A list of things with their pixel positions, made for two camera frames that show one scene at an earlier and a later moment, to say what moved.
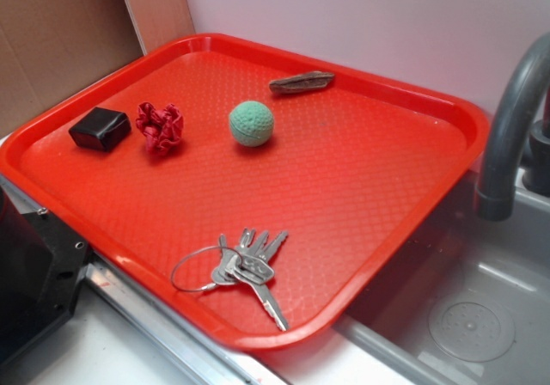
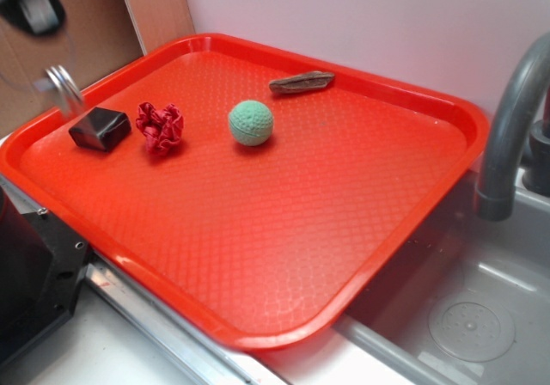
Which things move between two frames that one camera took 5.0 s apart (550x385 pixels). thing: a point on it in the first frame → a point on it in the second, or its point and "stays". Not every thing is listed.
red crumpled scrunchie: (161, 128) stays
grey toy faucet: (496, 188) stays
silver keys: (208, 267) → (67, 91)
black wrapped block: (101, 129) stays
